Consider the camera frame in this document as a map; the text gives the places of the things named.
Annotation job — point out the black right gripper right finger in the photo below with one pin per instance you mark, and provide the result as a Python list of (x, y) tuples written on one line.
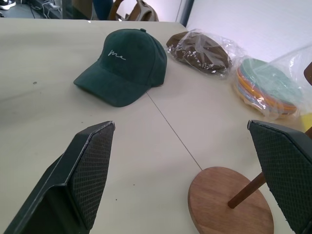
[(285, 165)]

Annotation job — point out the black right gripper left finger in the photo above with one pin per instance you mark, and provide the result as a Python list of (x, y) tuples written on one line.
[(80, 175)]

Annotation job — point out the wooden hat stand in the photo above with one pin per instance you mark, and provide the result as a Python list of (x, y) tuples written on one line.
[(219, 202)]

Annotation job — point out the brown caps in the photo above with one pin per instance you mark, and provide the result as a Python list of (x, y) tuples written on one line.
[(200, 52)]

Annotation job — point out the yellow object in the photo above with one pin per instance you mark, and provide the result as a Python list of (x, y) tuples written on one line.
[(307, 126)]

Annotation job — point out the colourful caps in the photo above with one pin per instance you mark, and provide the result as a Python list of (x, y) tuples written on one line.
[(268, 83)]

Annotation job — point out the dark green baseball cap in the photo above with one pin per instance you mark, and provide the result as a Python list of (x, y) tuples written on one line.
[(126, 70)]

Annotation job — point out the brown wooden chair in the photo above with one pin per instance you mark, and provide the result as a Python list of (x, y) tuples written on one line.
[(114, 9)]

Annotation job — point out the tan bag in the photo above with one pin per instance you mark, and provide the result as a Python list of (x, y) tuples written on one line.
[(142, 12)]

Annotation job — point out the black and white shoe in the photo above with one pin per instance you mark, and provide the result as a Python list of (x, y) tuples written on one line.
[(6, 4)]

